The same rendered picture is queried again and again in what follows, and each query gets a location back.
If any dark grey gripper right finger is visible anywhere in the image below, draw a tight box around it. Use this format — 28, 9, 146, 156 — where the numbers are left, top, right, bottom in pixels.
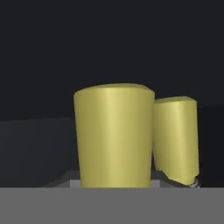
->
150, 170, 194, 189

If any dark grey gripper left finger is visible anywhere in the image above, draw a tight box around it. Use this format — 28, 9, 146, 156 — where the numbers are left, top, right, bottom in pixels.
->
40, 171, 83, 189

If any yellow condiment bottle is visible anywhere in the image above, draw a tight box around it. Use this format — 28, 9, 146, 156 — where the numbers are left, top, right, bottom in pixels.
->
73, 82, 156, 189
152, 95, 201, 188

